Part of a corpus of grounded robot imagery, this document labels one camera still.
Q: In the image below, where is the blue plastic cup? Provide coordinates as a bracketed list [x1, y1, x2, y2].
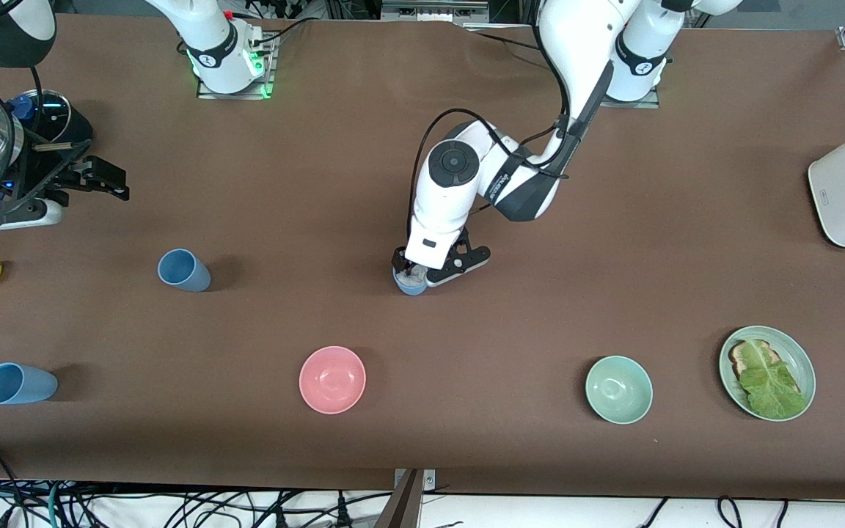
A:
[392, 265, 431, 297]
[157, 248, 213, 293]
[0, 362, 59, 406]

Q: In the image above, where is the toasted bread slice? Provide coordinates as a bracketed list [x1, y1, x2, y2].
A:
[728, 339, 783, 382]

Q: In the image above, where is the dark grey metal bar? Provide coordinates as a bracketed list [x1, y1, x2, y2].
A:
[375, 469, 423, 528]

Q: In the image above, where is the grey metal box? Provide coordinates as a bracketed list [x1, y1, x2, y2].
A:
[382, 0, 489, 23]

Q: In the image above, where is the pink bowl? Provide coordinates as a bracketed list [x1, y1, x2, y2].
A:
[299, 345, 367, 415]

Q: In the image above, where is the green lettuce leaf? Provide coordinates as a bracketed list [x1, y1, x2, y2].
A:
[738, 339, 808, 419]

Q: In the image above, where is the green plate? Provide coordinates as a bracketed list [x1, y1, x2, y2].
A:
[718, 325, 817, 422]

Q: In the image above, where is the mint green bowl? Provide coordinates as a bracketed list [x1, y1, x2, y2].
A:
[585, 355, 654, 425]

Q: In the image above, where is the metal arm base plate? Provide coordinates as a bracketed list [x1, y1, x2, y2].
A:
[599, 88, 662, 109]
[196, 29, 278, 100]

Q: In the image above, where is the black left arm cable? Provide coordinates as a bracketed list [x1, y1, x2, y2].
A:
[409, 109, 570, 221]

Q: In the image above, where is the navy saucepan with handle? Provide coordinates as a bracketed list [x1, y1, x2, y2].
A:
[8, 88, 95, 151]

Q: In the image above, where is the black base cable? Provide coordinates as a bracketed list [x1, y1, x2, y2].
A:
[467, 21, 548, 56]
[246, 16, 321, 56]

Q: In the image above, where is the metal table edge bracket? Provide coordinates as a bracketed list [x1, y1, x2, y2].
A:
[393, 468, 436, 491]

